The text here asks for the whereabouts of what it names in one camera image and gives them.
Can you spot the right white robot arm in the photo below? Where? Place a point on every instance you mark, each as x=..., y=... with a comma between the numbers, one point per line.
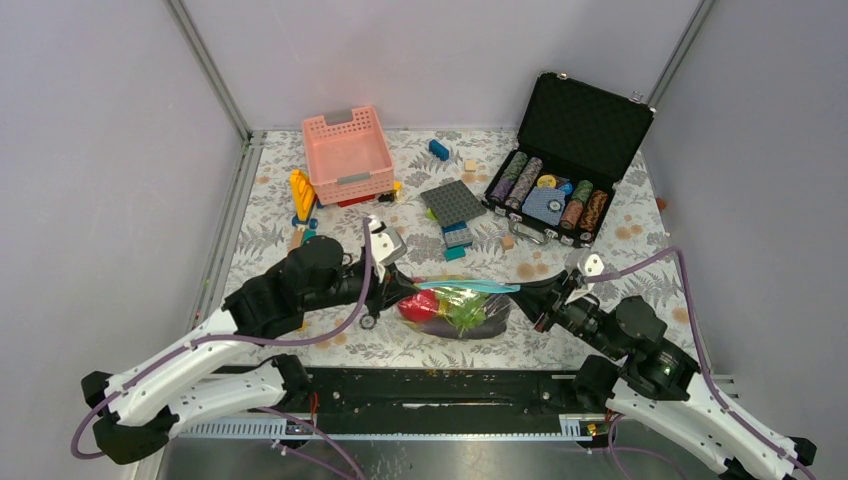
x=639, y=373

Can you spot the yellow toy block stack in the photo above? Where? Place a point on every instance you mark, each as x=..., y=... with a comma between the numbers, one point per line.
x=304, y=197

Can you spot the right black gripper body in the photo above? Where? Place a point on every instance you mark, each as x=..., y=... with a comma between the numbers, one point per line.
x=581, y=315

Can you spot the black poker chip case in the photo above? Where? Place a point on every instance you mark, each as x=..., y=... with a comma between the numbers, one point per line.
x=580, y=133

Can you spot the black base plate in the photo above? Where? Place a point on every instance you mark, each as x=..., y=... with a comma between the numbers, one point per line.
x=435, y=402

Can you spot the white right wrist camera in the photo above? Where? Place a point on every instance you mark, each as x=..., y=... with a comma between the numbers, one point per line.
x=588, y=264

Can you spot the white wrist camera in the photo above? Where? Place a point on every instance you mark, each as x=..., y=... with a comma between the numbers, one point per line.
x=588, y=264
x=387, y=245

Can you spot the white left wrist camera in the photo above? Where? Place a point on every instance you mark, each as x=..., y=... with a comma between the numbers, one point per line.
x=387, y=245

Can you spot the red fake apple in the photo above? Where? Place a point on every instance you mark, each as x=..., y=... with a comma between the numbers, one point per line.
x=422, y=307

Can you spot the green fake grapes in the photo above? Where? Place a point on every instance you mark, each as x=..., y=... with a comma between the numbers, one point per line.
x=466, y=313

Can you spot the clear zip top bag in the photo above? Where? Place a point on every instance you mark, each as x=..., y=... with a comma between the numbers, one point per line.
x=450, y=287

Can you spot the grey lego brick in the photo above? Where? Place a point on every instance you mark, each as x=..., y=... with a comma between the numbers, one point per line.
x=457, y=235

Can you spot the teal toy block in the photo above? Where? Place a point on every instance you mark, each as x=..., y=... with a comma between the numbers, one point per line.
x=454, y=253

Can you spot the red toy brick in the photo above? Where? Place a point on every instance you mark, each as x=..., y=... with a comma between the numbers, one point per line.
x=357, y=200

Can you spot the grey lego baseplate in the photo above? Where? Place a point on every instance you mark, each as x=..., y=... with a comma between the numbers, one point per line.
x=453, y=203

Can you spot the purple fake eggplant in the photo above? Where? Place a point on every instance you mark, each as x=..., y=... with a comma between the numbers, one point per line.
x=441, y=328

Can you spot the pink plastic basket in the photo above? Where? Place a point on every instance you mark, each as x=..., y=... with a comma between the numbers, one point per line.
x=347, y=155

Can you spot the blue toy brick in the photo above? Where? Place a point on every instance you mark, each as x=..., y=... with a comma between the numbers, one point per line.
x=438, y=150

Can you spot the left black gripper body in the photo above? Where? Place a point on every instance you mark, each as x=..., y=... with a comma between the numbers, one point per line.
x=378, y=291

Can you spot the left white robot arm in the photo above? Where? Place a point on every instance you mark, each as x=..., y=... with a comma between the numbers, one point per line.
x=136, y=413

